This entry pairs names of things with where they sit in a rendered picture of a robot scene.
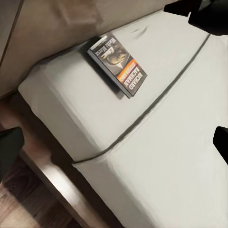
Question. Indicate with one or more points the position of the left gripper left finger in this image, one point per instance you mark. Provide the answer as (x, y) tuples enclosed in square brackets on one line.
[(11, 142)]

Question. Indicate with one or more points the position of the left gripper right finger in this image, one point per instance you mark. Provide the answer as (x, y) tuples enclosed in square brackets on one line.
[(220, 141)]

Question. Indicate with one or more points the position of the bed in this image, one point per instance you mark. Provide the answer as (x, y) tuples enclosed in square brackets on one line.
[(114, 162)]

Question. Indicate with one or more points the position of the hardback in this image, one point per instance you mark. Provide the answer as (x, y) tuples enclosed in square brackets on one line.
[(117, 63)]

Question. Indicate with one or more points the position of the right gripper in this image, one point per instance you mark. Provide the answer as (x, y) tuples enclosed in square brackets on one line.
[(208, 15)]

